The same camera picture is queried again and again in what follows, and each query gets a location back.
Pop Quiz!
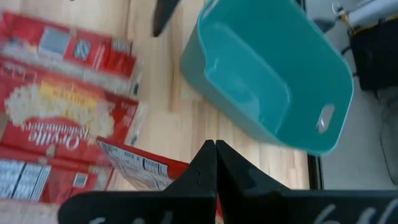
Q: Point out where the teal plastic basket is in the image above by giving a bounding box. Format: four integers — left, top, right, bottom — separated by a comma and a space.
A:
179, 0, 355, 156

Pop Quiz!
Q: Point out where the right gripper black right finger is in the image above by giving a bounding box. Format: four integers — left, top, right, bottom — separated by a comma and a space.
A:
216, 139, 398, 224

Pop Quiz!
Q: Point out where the red popcorn bag clear wrap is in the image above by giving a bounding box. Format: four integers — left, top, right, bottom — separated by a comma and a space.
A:
0, 11, 137, 80
96, 136, 224, 224
0, 55, 141, 162
0, 144, 114, 205

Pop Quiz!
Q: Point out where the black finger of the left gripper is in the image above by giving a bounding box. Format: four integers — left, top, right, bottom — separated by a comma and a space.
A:
151, 0, 181, 38

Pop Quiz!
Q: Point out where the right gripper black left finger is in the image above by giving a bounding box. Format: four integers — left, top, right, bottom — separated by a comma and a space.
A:
57, 139, 218, 224

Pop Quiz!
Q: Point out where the black table edge rail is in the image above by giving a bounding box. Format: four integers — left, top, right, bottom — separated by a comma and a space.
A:
307, 154, 325, 190

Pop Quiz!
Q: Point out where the black chair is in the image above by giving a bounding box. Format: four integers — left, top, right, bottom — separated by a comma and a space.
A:
349, 18, 398, 91

